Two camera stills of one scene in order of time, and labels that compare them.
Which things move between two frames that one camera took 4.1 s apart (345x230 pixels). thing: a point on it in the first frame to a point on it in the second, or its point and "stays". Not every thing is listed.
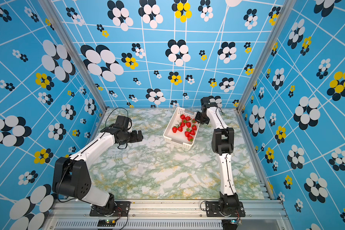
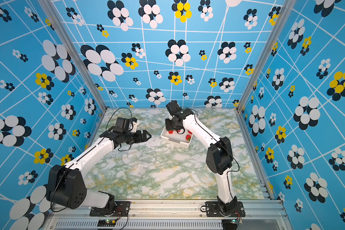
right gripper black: [198, 120] to [167, 127]
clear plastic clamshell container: [139, 168] stays
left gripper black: [135, 138] stays
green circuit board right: [235, 221] stays
